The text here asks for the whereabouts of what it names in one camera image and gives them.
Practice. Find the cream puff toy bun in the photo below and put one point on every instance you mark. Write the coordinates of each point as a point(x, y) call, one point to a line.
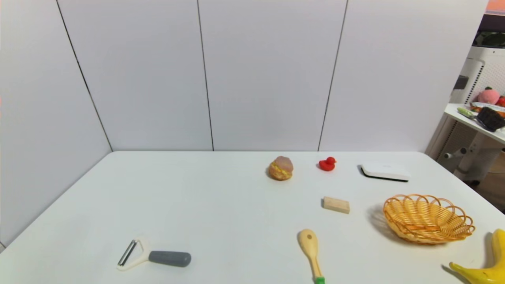
point(281, 169)

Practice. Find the yellow wicker basket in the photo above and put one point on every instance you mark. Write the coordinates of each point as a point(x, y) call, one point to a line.
point(428, 230)

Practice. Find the dark object atop cabinet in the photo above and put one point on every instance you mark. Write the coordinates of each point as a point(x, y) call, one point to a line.
point(491, 39)

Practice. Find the red rubber duck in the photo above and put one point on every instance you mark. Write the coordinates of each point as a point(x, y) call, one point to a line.
point(326, 165)

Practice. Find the small wooden block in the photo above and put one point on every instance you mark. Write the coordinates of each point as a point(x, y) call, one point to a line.
point(336, 205)

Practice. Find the wooden spoon green tip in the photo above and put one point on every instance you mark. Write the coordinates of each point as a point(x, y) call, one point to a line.
point(309, 241)

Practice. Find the flat white box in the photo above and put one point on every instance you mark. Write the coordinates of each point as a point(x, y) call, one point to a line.
point(386, 172)

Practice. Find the orange snack packet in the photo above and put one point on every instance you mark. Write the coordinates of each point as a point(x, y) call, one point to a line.
point(483, 105)

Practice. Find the black brush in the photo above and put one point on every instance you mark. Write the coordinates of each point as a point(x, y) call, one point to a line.
point(491, 118)

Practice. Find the pink peach plush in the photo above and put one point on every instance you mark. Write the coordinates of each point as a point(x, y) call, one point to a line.
point(489, 96)

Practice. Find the white perforated cabinet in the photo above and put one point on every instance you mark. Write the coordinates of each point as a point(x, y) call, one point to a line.
point(489, 67)

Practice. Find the small red toy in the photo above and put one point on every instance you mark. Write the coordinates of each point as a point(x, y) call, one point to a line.
point(502, 101)

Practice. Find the yellow banana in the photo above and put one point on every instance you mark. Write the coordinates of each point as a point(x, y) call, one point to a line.
point(487, 274)

